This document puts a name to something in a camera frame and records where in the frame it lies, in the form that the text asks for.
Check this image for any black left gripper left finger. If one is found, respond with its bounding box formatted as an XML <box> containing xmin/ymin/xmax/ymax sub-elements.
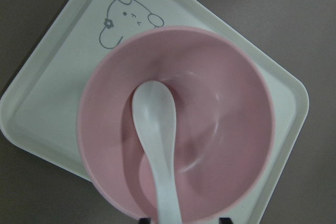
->
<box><xmin>139</xmin><ymin>217</ymin><xmax>151</xmax><ymax>224</ymax></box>

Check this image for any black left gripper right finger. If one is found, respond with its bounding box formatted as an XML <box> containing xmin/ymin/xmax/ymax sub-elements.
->
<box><xmin>218</xmin><ymin>217</ymin><xmax>232</xmax><ymax>224</ymax></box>

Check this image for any small pink bowl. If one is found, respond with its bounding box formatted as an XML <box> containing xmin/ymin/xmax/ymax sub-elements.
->
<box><xmin>77</xmin><ymin>26</ymin><xmax>275</xmax><ymax>223</ymax></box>

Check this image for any white plastic spoon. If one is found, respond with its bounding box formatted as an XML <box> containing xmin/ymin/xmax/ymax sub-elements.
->
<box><xmin>132</xmin><ymin>81</ymin><xmax>182</xmax><ymax>223</ymax></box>

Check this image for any cream rabbit tray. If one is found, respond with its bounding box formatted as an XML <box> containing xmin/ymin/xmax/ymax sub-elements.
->
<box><xmin>1</xmin><ymin>0</ymin><xmax>309</xmax><ymax>223</ymax></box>

